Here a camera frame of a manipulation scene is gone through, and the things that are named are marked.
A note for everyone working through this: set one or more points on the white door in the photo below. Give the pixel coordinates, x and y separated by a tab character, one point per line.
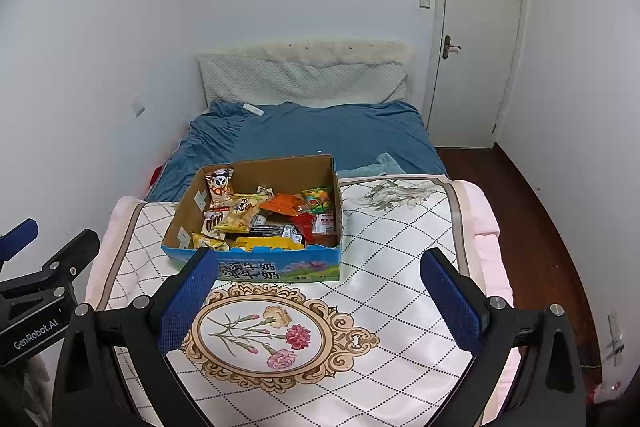
475	32

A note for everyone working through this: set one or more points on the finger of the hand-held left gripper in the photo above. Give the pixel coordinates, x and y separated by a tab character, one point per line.
17	234
77	252

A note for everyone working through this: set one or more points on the white wafer stick packet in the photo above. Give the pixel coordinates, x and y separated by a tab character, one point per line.
212	223

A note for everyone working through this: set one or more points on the blue bedsheet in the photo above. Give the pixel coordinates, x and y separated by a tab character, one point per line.
325	132

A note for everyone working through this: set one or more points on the light blue cloth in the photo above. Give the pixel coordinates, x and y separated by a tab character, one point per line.
385	167

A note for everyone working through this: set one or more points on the orange panda snack packet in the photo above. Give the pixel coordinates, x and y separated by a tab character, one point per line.
220	187

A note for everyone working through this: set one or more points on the red blanket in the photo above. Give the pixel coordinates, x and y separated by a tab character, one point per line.
156	176

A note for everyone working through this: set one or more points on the white remote control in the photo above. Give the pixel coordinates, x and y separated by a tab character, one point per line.
253	109

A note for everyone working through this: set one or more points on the cream fuzzy headboard cover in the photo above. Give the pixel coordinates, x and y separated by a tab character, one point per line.
340	52

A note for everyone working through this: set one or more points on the low white wall socket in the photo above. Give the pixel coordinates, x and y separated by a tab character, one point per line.
615	337

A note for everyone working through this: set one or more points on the white dotted pillow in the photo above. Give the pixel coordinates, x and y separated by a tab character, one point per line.
300	79

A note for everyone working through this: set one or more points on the yellow rice cracker packet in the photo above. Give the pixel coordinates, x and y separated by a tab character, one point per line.
240	212

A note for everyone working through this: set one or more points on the printed blue cardboard box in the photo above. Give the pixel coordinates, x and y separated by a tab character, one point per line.
300	269

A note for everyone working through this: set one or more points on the white wall outlet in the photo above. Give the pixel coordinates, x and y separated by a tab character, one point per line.
138	107

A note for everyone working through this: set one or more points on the large yellow black packet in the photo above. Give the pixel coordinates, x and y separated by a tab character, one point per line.
265	243

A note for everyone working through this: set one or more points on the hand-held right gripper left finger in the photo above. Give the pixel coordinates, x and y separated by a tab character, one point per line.
190	302

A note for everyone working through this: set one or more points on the white red striped packet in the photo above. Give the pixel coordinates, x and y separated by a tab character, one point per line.
325	223

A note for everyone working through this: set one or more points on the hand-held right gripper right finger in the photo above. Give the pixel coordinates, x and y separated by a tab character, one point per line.
450	302

